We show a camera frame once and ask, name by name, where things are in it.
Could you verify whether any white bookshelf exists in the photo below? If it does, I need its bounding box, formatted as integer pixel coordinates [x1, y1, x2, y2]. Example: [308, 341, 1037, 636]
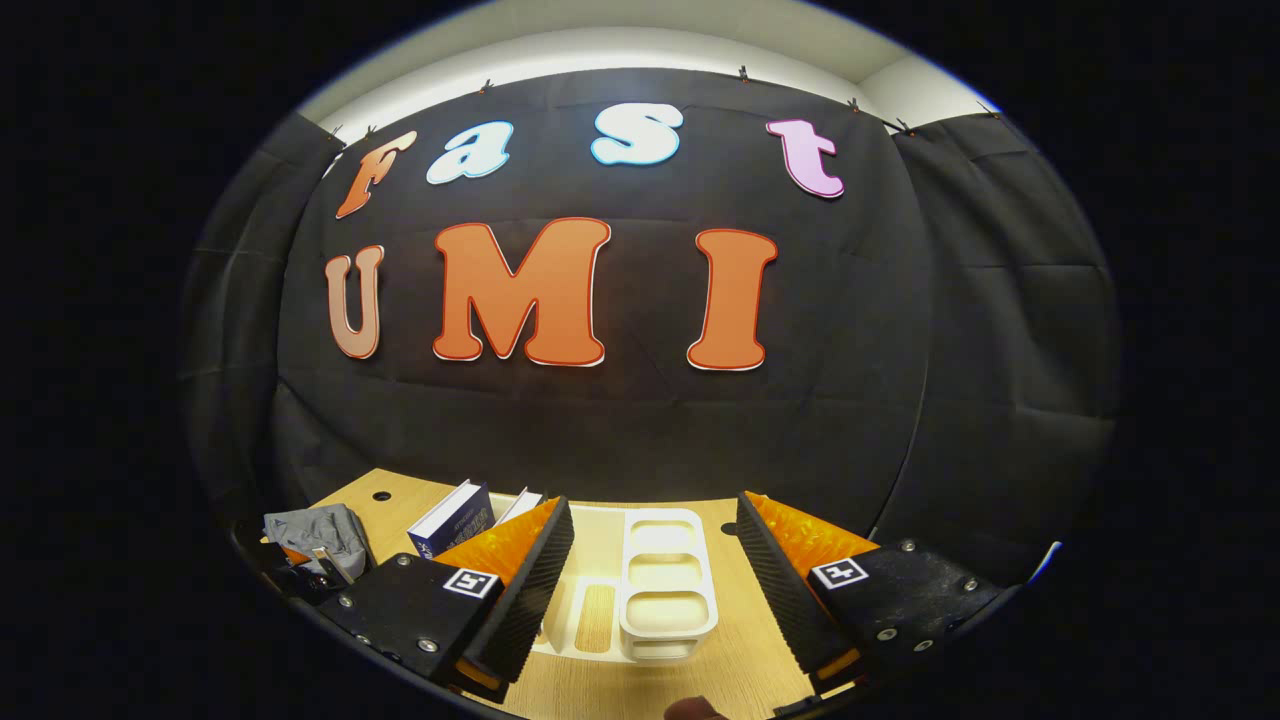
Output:
[535, 505, 721, 666]

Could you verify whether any grey schoolbag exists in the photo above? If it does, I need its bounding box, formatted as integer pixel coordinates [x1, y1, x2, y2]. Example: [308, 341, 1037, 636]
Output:
[263, 503, 377, 586]

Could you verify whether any blue night picture book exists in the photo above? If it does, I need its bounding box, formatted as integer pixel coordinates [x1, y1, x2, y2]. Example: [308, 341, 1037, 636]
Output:
[408, 480, 496, 559]

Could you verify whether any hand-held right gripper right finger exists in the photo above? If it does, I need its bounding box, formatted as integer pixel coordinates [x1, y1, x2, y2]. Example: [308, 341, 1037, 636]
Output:
[736, 490, 1006, 696]

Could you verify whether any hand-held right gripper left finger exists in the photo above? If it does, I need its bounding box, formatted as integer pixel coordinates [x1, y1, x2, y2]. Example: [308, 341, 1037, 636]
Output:
[318, 495, 577, 704]

